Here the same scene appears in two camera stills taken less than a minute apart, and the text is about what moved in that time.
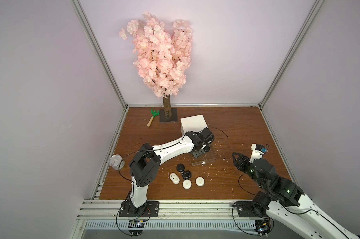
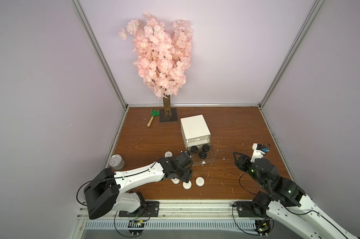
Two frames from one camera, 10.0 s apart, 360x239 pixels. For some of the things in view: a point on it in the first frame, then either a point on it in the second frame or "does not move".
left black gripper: (197, 155) → (188, 173)
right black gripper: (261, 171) does not move
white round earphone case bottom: (187, 183) does not move
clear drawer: (208, 156) does not move
